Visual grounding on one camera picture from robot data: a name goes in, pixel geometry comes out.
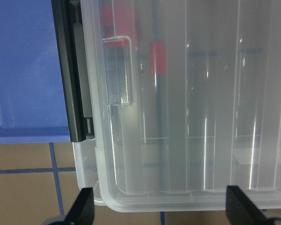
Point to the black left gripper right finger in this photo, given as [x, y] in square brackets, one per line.
[240, 210]

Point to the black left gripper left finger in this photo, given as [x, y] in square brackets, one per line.
[82, 211]

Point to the clear plastic box lid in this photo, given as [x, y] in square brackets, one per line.
[175, 141]

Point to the red block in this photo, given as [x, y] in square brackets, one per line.
[120, 21]
[116, 43]
[157, 58]

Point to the clear plastic storage box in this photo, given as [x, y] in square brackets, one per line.
[86, 168]

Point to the blue plastic tray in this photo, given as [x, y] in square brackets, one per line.
[32, 105]

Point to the black box latch handle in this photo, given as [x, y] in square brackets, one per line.
[73, 65]

